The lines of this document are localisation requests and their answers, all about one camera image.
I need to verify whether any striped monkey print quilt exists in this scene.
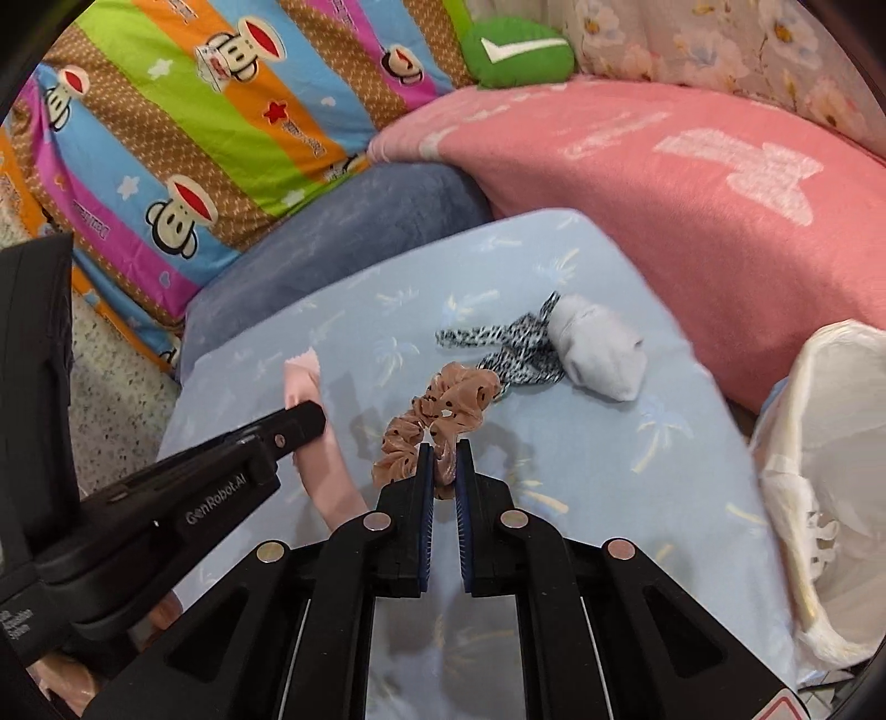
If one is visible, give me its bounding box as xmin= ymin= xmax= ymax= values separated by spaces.
xmin=0 ymin=0 xmax=480 ymax=376

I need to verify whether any blue-grey cushion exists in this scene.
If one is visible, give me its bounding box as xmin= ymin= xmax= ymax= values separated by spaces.
xmin=176 ymin=162 xmax=494 ymax=378

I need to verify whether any person's left hand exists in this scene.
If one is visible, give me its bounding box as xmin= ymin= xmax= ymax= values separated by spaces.
xmin=33 ymin=588 xmax=187 ymax=702

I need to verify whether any black white spotted headband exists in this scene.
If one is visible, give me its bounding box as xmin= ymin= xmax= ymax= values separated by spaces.
xmin=435 ymin=291 xmax=570 ymax=399

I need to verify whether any green check mark pillow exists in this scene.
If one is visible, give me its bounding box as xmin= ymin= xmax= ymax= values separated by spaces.
xmin=460 ymin=18 xmax=576 ymax=90

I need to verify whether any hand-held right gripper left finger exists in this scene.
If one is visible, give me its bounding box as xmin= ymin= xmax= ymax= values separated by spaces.
xmin=83 ymin=443 xmax=437 ymax=720

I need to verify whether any trash bin with white bag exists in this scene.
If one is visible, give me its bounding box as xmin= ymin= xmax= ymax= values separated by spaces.
xmin=749 ymin=320 xmax=886 ymax=685

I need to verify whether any grey floral quilt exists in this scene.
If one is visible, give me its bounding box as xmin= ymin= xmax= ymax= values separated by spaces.
xmin=463 ymin=0 xmax=886 ymax=152

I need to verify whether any peach dotted scrunchie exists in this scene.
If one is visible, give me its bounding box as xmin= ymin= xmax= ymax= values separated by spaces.
xmin=371 ymin=361 xmax=503 ymax=501

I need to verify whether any light grey sock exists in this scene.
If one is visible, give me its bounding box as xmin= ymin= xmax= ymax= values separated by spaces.
xmin=547 ymin=294 xmax=646 ymax=403

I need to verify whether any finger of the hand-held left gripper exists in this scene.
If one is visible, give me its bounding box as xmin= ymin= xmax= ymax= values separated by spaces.
xmin=33 ymin=402 xmax=328 ymax=644

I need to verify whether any pink blanket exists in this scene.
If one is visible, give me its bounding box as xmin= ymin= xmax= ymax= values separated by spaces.
xmin=367 ymin=75 xmax=886 ymax=418

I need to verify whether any pink sock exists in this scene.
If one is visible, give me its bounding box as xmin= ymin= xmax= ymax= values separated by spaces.
xmin=281 ymin=349 xmax=369 ymax=533

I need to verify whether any light blue printed cloth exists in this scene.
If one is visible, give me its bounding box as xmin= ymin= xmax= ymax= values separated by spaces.
xmin=156 ymin=208 xmax=800 ymax=720

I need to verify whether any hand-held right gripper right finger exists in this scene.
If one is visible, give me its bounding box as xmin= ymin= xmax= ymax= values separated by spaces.
xmin=455 ymin=438 xmax=808 ymax=720

